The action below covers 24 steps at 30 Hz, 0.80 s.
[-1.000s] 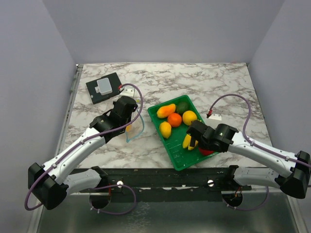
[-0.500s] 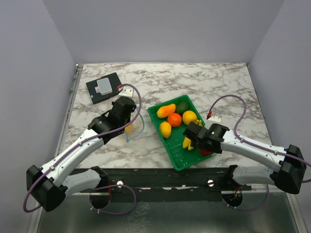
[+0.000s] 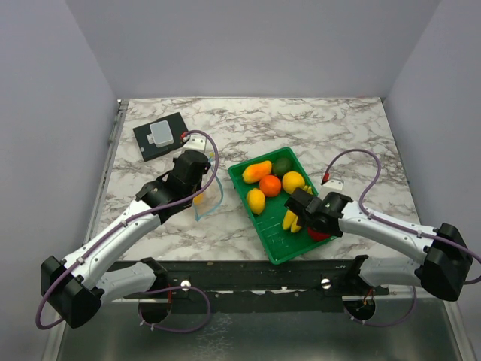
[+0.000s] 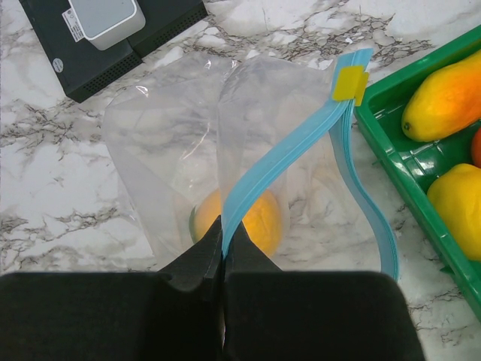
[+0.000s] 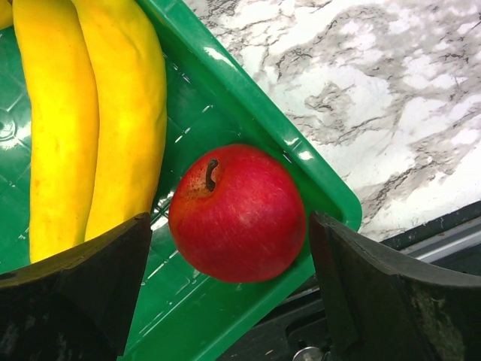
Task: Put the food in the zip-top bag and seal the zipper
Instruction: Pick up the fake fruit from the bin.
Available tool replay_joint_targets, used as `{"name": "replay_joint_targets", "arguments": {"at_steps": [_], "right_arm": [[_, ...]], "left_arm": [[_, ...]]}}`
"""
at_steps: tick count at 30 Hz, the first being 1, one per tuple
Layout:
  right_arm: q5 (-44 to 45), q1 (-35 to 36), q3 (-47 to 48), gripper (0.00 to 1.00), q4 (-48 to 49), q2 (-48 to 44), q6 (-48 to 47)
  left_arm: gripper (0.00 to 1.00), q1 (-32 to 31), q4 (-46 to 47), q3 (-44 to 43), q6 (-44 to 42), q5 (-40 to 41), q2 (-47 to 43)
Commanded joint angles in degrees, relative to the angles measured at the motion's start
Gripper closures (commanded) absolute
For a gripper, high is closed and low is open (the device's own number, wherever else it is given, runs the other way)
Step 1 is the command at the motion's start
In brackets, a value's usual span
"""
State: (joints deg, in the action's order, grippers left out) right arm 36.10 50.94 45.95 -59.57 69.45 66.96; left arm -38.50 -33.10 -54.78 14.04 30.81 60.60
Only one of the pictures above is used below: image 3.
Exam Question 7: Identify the white grey small router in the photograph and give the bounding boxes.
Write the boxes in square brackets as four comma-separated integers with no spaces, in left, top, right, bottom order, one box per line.
[147,120,174,148]

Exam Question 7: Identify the orange fruit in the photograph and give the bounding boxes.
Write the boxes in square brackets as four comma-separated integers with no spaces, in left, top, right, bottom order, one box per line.
[259,174,282,198]

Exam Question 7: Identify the yellow lemon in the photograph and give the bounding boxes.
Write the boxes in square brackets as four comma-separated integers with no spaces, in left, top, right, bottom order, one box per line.
[246,188,265,215]

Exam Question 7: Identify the orange peach with leaf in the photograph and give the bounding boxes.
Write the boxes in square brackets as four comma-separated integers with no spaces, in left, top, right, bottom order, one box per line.
[193,192,206,205]

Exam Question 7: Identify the yellow banana bunch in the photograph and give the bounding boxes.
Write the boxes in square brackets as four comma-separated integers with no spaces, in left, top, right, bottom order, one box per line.
[282,209,301,233]

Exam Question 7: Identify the clear zip top bag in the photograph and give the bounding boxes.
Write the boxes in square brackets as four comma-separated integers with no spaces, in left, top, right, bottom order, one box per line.
[192,174,224,222]

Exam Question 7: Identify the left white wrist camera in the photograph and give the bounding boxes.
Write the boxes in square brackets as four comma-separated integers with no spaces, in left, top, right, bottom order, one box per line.
[184,135,206,152]

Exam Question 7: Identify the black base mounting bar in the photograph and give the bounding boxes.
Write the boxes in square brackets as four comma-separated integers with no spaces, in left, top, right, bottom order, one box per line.
[108,257,392,314]

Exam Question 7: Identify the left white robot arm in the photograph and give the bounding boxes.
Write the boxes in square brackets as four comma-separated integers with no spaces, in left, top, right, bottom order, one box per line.
[40,150,211,329]

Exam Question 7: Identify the red apple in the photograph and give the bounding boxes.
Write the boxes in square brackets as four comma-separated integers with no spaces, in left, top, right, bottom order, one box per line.
[307,227,331,242]

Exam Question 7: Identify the green plastic tray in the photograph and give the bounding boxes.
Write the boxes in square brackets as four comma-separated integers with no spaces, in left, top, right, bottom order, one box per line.
[228,147,336,265]

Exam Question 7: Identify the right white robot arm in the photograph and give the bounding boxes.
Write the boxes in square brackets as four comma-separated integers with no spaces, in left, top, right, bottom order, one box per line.
[285,189,473,302]

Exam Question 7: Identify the green avocado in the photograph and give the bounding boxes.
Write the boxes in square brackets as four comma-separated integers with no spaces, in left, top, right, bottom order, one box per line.
[271,157,292,179]

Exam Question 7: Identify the black network box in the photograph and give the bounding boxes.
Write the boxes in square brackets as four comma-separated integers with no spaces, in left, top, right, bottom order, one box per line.
[133,112,188,162]

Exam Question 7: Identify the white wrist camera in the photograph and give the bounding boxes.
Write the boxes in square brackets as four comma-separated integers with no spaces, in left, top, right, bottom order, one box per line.
[184,135,206,152]
[322,179,343,191]

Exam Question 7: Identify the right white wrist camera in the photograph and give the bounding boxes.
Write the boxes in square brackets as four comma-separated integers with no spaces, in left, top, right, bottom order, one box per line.
[322,179,343,191]

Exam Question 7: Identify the yellow orange mango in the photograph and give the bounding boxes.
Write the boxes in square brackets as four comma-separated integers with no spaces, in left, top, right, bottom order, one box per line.
[242,160,272,184]

